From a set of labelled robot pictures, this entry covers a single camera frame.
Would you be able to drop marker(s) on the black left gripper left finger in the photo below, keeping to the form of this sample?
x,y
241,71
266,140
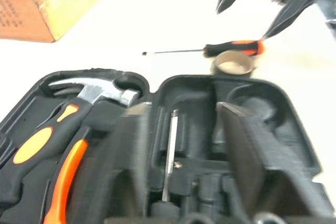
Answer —
x,y
131,161

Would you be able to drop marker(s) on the black plastic tool case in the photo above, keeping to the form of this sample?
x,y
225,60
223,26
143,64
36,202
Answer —
x,y
194,119

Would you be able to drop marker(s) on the brown cardboard box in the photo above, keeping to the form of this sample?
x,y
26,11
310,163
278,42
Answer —
x,y
29,9

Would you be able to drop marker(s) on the black orange claw hammer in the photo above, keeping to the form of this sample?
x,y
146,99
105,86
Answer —
x,y
99,93

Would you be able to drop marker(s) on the brown tape roll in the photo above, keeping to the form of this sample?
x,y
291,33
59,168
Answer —
x,y
236,61

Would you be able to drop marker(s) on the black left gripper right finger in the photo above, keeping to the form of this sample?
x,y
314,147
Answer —
x,y
244,155

